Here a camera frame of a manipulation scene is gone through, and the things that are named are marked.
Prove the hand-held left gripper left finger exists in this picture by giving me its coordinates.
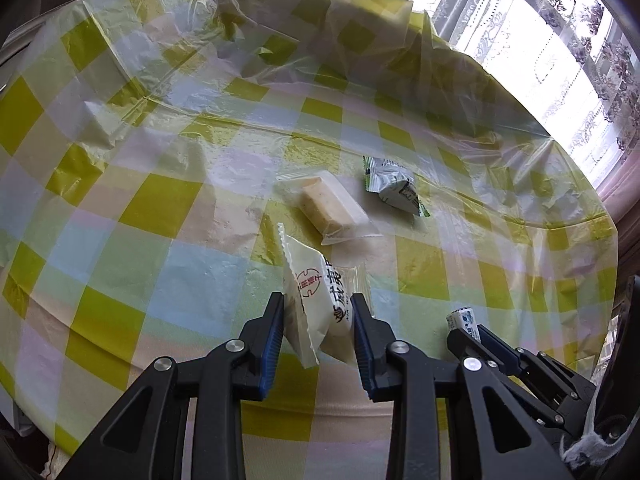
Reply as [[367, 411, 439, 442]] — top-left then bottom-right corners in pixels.
[[57, 291, 287, 480]]

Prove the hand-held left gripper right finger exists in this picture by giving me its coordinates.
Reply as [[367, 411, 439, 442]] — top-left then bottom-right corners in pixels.
[[350, 292, 576, 480]]

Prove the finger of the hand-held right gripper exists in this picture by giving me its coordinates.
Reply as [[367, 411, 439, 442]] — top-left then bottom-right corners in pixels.
[[446, 329, 502, 367], [475, 325, 531, 376]]

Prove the small white printed candy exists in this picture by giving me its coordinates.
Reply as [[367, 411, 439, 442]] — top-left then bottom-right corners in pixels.
[[445, 308, 481, 343]]

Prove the white snack packet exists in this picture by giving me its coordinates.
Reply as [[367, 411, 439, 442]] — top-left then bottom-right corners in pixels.
[[276, 222, 372, 367]]

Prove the clear packet with beige cake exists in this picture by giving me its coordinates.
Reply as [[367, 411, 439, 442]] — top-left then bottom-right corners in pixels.
[[275, 170, 382, 246]]

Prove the green and silver snack packet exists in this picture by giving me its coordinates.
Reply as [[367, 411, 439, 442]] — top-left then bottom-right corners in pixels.
[[362, 156, 432, 218]]

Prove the green checked plastic tablecloth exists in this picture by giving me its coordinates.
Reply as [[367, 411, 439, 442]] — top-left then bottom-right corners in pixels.
[[0, 0, 621, 461]]

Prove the window with white grid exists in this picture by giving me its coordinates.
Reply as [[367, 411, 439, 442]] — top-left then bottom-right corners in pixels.
[[435, 0, 640, 186]]

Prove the sheer floral lace curtain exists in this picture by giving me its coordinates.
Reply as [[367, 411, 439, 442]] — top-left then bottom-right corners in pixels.
[[430, 0, 640, 181]]

